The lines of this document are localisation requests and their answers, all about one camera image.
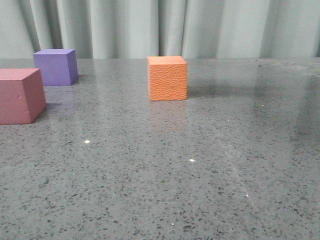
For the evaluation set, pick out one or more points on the orange foam cube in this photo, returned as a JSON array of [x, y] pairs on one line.
[[167, 78]]

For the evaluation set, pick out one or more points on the grey-white curtain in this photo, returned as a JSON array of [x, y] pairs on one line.
[[134, 29]]

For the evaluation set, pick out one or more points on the purple foam cube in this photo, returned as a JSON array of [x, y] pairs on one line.
[[58, 67]]

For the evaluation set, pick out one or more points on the pink-red foam cube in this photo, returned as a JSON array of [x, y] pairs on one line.
[[22, 96]]

